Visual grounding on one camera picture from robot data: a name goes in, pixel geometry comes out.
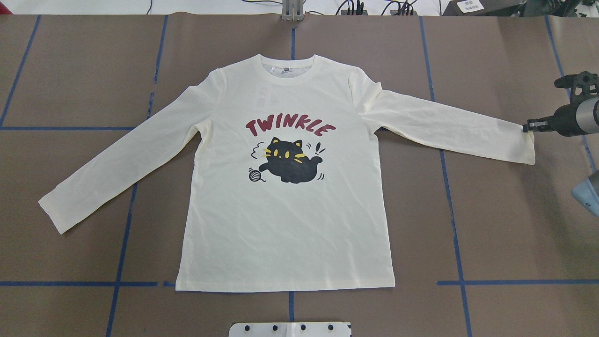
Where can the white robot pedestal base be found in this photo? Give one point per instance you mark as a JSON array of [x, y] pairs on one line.
[[290, 329]]

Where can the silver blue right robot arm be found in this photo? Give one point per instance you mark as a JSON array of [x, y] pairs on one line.
[[587, 191]]

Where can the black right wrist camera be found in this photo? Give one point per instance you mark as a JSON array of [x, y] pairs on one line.
[[581, 86]]

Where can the grey aluminium frame post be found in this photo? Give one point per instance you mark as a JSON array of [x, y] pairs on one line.
[[292, 10]]

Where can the black device with label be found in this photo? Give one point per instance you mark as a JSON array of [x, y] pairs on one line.
[[493, 8]]

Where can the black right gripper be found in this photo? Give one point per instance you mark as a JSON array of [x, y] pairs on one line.
[[563, 121]]

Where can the cream long-sleeve cat shirt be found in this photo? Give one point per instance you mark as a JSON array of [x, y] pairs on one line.
[[286, 192]]

